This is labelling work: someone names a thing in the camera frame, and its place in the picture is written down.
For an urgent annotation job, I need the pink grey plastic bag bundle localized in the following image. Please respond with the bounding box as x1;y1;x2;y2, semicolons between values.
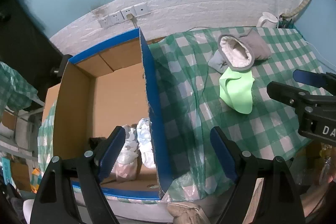
113;125;139;182

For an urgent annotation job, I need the light green cloth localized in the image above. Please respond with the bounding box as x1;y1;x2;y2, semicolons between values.
219;67;255;114

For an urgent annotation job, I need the grey plush slipper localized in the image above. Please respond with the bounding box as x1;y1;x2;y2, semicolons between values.
218;28;272;71

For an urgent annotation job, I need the grey blue small cloth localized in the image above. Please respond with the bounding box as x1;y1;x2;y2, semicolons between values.
208;50;228;74

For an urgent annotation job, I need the green checkered tablecloth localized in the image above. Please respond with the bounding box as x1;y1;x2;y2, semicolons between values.
149;27;322;202

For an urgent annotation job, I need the blue cardboard box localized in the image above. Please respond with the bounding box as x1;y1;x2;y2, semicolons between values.
47;28;173;202

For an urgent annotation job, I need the white electric kettle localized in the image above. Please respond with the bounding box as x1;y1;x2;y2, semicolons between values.
256;12;278;28

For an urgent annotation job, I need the grey plugged cable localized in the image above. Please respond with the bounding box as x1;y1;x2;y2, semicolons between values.
129;14;140;30

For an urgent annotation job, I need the white wall socket strip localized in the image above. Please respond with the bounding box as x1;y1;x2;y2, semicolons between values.
98;2;150;29

